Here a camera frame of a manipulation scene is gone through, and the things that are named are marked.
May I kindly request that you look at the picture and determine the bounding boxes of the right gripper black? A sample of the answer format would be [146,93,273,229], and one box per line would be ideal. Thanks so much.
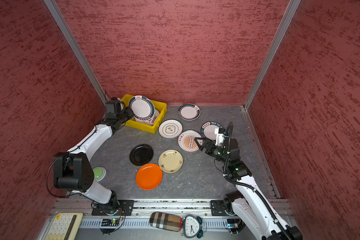
[194,138,230,165]

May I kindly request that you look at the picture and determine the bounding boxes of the green rim HAO SHI plate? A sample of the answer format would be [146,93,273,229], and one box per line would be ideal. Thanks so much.
[200,121,225,141]

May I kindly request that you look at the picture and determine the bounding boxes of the large green rim plate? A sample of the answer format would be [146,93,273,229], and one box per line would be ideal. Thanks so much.
[129,96,155,121]

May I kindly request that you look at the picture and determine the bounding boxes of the green red ring plate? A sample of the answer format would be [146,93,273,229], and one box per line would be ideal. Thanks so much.
[178,104,201,121]

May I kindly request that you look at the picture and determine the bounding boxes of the white red characters plate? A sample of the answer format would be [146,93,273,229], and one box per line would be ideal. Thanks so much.
[135,109,160,126]

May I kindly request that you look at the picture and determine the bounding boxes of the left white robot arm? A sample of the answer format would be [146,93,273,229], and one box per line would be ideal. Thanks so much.
[47,98,134,209]

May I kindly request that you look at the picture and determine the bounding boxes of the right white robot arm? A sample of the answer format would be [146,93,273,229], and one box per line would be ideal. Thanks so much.
[195,138,303,240]

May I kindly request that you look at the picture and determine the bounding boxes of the orange sunburst plate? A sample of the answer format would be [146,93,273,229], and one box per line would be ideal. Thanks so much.
[178,130,202,153]

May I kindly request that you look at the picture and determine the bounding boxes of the white flower motif plate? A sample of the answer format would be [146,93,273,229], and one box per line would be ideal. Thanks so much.
[159,120,183,139]

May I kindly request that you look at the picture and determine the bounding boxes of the cream yellow plate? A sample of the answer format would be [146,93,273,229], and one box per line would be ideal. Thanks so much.
[158,150,184,173]

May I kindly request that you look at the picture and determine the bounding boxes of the black plate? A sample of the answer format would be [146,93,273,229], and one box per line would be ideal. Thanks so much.
[130,144,154,166]

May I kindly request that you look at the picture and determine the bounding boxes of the green push button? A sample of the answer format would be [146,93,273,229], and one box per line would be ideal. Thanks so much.
[93,167,107,182]

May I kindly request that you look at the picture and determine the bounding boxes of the right circuit board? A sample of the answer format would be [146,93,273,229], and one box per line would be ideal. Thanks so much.
[226,219,244,231]

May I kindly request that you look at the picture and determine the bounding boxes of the circuit board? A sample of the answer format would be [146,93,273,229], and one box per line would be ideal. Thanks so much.
[226,219,244,231]
[100,219,119,228]

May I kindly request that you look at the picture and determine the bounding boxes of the teal alarm clock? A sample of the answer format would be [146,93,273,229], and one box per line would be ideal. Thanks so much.
[183,215,204,239]

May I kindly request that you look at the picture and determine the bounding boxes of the plaid glasses case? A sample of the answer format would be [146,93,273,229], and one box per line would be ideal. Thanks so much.
[149,212,183,232]

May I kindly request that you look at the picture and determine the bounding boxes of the left circuit board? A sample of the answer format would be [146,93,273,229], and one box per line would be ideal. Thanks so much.
[100,219,119,228]

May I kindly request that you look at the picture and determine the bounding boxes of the cream calculator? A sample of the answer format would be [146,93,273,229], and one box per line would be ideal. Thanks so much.
[44,213,83,240]

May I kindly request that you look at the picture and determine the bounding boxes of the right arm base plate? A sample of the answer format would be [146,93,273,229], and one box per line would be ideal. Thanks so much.
[210,200,227,217]

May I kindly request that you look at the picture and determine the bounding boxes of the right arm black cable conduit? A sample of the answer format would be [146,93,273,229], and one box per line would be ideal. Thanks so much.
[221,121,292,240]

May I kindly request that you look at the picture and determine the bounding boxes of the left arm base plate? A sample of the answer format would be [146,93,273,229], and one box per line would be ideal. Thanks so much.
[91,200,135,217]

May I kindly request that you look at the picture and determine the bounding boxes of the aluminium corner post left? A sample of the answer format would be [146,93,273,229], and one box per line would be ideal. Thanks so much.
[43,0,107,104]

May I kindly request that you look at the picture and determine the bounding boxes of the aluminium corner post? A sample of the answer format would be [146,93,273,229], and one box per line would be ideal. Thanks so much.
[43,0,107,104]
[244,0,301,111]

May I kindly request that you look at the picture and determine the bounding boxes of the aluminium corner post right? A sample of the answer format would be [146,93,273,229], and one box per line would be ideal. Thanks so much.
[244,0,301,111]

